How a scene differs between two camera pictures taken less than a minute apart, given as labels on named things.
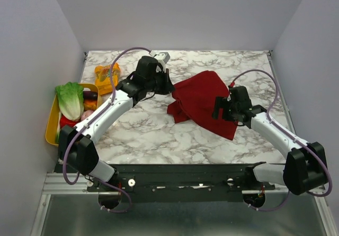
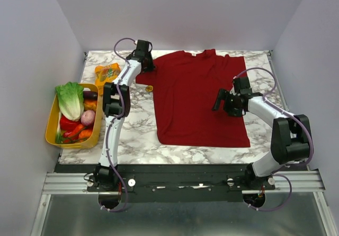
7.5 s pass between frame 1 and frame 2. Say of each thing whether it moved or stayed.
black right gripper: moved
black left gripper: moved
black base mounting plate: stayed
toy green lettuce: stayed
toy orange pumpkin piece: stayed
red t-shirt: moved
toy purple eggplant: stayed
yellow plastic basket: stayed
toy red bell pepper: stayed
